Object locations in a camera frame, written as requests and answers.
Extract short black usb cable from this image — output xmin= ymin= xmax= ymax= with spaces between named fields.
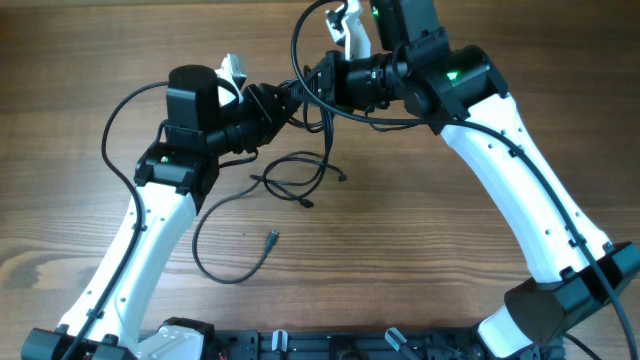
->
xmin=284 ymin=64 xmax=341 ymax=135

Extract long black usb cable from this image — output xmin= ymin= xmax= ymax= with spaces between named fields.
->
xmin=191 ymin=149 xmax=331 ymax=285

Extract black cable gold plugs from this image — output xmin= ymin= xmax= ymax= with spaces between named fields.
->
xmin=250 ymin=105 xmax=347 ymax=208

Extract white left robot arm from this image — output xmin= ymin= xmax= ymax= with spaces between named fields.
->
xmin=20 ymin=65 xmax=300 ymax=359

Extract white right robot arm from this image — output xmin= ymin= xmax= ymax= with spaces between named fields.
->
xmin=316 ymin=1 xmax=639 ymax=359

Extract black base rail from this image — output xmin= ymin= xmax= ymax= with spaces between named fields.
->
xmin=203 ymin=328 xmax=493 ymax=360

